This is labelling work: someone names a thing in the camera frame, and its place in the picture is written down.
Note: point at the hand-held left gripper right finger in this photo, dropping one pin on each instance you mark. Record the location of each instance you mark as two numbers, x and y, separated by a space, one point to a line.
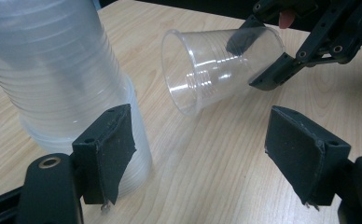
300 155

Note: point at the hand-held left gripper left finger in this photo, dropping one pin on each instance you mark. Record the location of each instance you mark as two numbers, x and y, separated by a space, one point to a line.
107 155

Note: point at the stack of clear plastic cups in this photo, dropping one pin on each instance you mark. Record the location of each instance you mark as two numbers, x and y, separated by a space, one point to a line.
45 62

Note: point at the single clear plastic cup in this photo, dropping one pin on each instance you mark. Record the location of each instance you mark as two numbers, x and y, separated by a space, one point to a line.
201 62

